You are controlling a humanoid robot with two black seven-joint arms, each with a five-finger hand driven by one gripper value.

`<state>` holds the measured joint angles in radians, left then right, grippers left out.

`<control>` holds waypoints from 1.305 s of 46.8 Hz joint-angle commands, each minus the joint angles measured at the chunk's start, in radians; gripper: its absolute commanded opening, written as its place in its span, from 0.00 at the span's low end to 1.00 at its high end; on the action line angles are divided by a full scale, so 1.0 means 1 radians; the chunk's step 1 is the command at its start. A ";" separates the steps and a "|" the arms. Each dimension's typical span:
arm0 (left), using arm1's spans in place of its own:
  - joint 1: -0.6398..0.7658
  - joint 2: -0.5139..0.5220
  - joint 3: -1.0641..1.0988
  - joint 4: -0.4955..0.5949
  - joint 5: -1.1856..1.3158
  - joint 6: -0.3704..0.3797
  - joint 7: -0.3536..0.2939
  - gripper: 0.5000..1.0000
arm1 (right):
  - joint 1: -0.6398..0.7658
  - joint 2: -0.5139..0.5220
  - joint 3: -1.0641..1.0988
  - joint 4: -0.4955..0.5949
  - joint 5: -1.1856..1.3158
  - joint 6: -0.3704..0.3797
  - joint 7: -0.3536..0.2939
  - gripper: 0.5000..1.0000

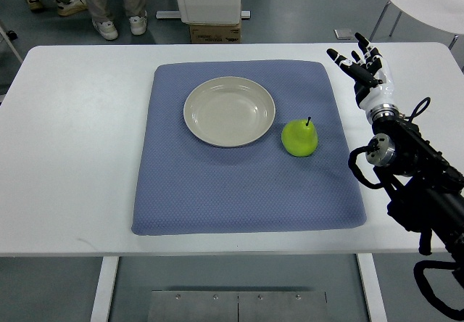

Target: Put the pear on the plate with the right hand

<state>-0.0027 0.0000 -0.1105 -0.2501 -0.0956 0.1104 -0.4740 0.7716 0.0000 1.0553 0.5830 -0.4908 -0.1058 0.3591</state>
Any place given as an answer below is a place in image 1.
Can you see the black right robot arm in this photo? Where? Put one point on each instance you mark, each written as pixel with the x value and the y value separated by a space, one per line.
pixel 424 190

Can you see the beige round plate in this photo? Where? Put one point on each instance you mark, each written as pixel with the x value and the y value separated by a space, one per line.
pixel 229 111

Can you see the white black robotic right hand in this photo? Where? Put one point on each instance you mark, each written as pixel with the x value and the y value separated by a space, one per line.
pixel 374 86

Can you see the grey floor socket cover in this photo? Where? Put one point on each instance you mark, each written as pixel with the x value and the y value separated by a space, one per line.
pixel 343 34

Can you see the brown cardboard box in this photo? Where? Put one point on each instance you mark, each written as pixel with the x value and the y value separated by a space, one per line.
pixel 215 34

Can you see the blue textured mat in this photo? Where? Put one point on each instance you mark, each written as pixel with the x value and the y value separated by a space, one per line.
pixel 186 186

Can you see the metal floor plate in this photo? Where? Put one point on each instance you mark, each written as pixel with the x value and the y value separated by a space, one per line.
pixel 238 306

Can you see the white table frame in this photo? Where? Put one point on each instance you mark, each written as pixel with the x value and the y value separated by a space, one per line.
pixel 365 262

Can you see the white cabinet on stand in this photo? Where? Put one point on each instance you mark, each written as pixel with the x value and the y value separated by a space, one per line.
pixel 206 12

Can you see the green pear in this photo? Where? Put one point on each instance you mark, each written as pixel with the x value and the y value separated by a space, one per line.
pixel 299 137

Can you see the white chair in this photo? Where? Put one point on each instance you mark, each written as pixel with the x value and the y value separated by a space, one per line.
pixel 445 15

